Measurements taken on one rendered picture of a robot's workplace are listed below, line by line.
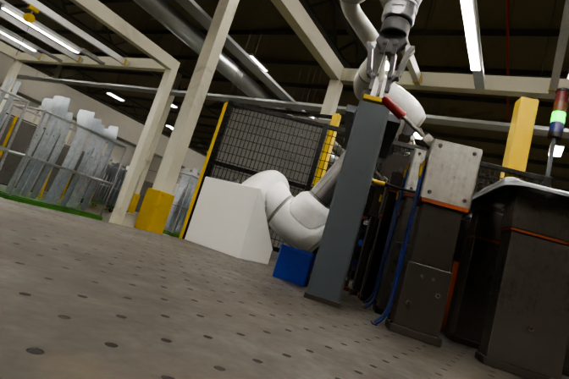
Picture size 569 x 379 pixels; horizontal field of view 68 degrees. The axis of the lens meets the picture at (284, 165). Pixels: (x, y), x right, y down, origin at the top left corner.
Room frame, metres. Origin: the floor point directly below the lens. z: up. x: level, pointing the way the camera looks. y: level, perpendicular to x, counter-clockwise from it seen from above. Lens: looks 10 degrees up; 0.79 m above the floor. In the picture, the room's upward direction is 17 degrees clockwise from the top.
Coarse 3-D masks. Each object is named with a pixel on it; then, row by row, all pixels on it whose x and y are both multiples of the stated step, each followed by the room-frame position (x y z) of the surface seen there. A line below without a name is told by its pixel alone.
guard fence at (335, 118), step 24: (240, 120) 4.06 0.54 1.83; (288, 120) 3.79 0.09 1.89; (312, 120) 3.66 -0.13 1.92; (336, 120) 3.51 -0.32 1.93; (240, 144) 4.02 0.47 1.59; (264, 144) 3.88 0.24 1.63; (288, 144) 3.75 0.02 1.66; (312, 144) 3.63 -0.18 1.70; (216, 168) 4.12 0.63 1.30; (264, 168) 3.84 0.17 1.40; (288, 168) 3.71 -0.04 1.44
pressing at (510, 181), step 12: (504, 180) 0.68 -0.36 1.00; (516, 180) 0.66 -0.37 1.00; (480, 192) 0.80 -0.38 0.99; (492, 192) 0.79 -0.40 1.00; (504, 192) 0.76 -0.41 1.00; (516, 192) 0.74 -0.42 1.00; (528, 192) 0.72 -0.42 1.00; (540, 192) 0.70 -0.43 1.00; (552, 192) 0.64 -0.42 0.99; (564, 192) 0.64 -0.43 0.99; (480, 204) 0.92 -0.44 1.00; (492, 204) 0.88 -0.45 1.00; (504, 204) 0.85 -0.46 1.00; (564, 204) 0.72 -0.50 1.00; (468, 216) 1.09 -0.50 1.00
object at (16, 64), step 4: (16, 60) 10.40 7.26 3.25; (12, 64) 10.45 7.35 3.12; (16, 64) 10.43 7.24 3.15; (20, 64) 10.51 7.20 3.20; (12, 68) 10.41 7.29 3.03; (16, 68) 10.46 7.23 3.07; (8, 72) 10.45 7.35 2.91; (12, 72) 10.41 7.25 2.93; (16, 72) 10.49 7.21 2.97; (8, 76) 10.40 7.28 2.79; (12, 76) 10.45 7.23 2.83; (16, 76) 10.53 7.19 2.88; (4, 80) 10.46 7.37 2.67; (4, 84) 10.42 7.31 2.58; (12, 84) 10.51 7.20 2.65; (0, 92) 10.43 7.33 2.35; (4, 100) 10.50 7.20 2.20; (0, 108) 10.49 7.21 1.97; (0, 112) 10.52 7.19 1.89
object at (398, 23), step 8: (384, 24) 1.03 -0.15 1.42; (392, 24) 1.01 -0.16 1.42; (400, 24) 1.01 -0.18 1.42; (408, 24) 1.02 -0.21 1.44; (384, 32) 1.04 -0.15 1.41; (392, 32) 1.03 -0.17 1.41; (400, 32) 1.02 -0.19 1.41; (408, 32) 1.03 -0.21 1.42; (376, 40) 1.06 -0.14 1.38; (392, 40) 1.04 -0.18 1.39; (400, 40) 1.03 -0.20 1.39; (400, 48) 1.03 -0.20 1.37
